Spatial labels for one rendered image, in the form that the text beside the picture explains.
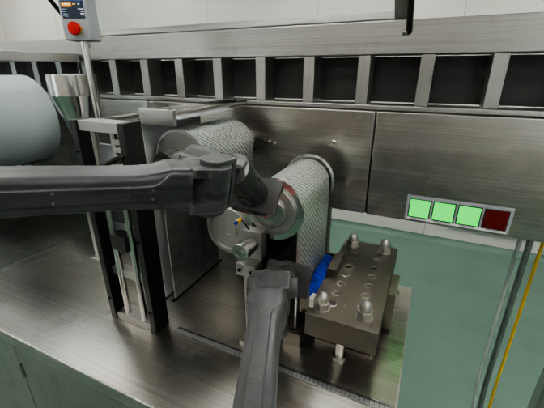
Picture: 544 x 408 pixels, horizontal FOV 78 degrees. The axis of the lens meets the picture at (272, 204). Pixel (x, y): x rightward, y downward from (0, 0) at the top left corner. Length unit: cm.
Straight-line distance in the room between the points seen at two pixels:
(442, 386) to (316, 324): 145
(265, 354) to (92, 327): 69
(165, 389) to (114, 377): 13
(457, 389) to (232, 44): 195
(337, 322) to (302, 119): 57
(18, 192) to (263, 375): 34
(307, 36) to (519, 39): 49
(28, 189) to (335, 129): 77
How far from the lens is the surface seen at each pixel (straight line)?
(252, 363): 45
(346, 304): 84
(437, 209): 101
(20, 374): 137
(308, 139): 103
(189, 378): 86
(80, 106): 119
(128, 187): 44
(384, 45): 97
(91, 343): 102
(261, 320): 50
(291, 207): 72
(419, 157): 98
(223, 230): 84
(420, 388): 214
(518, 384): 239
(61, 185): 44
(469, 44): 96
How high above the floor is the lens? 154
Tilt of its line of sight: 22 degrees down
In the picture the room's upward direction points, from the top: straight up
